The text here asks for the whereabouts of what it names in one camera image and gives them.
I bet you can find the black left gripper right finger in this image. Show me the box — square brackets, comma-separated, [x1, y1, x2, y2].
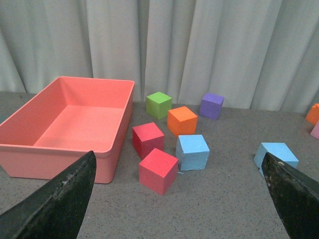
[262, 153, 319, 239]

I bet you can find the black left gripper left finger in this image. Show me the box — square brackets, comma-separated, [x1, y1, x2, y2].
[0, 151, 97, 239]

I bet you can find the light blue foam block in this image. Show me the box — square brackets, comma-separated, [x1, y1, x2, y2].
[175, 134, 210, 171]
[254, 142, 299, 178]

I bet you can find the pink foam block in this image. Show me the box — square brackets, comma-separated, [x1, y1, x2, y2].
[310, 121, 319, 139]

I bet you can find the orange foam block right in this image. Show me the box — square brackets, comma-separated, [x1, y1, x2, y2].
[305, 103, 319, 125]

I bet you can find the orange foam block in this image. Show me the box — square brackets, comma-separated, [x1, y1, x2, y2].
[167, 106, 198, 137]
[305, 103, 319, 125]

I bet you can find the pink plastic bin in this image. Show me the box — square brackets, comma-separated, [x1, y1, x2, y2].
[0, 77, 135, 184]

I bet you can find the red foam block front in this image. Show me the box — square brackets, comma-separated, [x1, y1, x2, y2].
[139, 148, 178, 195]

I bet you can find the red foam block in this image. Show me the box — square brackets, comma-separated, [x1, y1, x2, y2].
[132, 122, 164, 160]
[139, 148, 178, 195]

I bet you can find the red foam block rear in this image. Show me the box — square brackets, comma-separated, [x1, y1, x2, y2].
[132, 122, 164, 160]

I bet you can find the purple foam block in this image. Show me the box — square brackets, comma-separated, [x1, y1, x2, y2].
[199, 93, 224, 120]

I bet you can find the grey curtain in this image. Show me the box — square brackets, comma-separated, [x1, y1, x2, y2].
[0, 0, 319, 113]

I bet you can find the green foam block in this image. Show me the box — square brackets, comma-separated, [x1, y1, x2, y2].
[146, 92, 172, 120]

